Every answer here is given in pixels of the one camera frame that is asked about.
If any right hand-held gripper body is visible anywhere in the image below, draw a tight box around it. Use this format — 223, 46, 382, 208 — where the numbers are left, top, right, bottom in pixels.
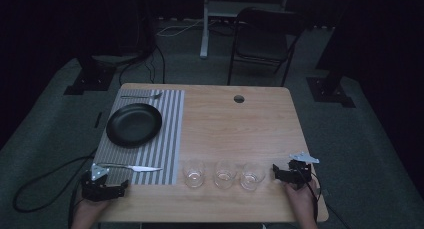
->
287, 151, 320, 191

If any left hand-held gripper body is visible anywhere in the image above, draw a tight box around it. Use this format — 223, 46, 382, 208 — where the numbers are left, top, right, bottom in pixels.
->
80, 162, 125, 203

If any person's left hand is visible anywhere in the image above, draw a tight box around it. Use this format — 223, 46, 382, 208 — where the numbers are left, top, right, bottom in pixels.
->
70, 198, 112, 229

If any person's right hand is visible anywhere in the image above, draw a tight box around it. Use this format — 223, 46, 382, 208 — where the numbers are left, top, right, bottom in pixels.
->
284, 180, 318, 220

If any silver table knife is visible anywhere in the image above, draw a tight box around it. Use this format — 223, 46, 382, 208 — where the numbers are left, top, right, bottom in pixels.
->
97, 163, 164, 173

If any clear drinking glass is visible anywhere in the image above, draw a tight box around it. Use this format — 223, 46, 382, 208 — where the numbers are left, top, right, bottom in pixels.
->
213, 159, 238, 190
182, 159, 207, 190
239, 161, 267, 192

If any grey striped placemat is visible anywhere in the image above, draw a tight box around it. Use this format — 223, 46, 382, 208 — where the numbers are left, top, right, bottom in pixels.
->
92, 88, 186, 186

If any silver spoon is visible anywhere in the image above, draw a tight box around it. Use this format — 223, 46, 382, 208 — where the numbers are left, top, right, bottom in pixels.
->
120, 91, 164, 100

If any black stand pole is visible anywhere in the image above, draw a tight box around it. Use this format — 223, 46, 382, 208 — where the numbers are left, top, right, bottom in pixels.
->
315, 0, 359, 90

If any black folding chair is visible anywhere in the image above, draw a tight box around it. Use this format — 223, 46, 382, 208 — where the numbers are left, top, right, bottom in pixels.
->
227, 6, 307, 87

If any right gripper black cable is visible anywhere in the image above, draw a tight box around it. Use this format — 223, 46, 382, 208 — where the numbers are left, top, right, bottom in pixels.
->
299, 168, 353, 229

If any black floor cable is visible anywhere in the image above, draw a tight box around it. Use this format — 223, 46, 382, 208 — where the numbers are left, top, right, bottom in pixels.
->
12, 151, 98, 214

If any black stand base plate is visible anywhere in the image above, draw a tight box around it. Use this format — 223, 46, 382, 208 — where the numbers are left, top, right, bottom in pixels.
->
63, 56, 117, 96
306, 76, 357, 109

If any black cable bundle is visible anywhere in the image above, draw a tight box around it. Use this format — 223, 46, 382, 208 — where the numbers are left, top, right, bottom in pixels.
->
118, 44, 167, 86

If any white floor cable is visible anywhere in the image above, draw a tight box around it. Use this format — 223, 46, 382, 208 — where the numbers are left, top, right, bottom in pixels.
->
156, 18, 205, 37

